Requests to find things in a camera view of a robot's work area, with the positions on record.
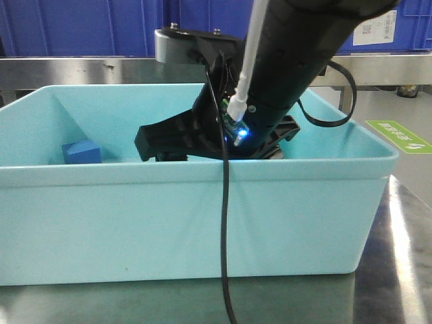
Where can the stainless steel shelf rail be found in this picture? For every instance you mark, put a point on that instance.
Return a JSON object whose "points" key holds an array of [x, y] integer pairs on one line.
{"points": [[30, 73]]}

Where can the grey wrist flange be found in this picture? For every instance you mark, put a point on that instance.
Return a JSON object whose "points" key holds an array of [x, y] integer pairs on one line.
{"points": [[186, 46]]}

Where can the green floor sign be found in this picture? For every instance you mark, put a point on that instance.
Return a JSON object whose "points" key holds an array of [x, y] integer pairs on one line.
{"points": [[402, 137]]}

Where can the blue foam cube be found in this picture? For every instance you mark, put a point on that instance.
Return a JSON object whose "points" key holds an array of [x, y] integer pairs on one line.
{"points": [[82, 152]]}

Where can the blue storage crate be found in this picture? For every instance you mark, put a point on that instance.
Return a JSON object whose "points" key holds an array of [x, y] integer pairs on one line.
{"points": [[231, 17], [80, 28]]}

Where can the left blue storage crate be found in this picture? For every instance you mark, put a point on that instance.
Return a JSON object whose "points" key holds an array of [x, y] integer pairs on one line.
{"points": [[80, 28]]}

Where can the light blue plastic tub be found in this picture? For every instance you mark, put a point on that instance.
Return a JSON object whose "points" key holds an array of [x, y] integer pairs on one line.
{"points": [[307, 213]]}

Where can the white paper label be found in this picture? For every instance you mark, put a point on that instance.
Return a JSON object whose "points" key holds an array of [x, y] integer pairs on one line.
{"points": [[379, 30]]}

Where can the right blue labelled crate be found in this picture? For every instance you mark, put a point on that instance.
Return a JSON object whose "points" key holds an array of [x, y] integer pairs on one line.
{"points": [[413, 31]]}

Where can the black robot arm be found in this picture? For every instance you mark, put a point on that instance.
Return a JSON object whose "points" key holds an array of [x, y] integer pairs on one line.
{"points": [[242, 110]]}

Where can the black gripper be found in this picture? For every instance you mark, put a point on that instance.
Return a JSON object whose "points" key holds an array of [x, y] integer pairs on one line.
{"points": [[207, 130]]}

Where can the middle blue storage crate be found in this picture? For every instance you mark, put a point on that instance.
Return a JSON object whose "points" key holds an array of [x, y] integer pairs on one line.
{"points": [[231, 17]]}

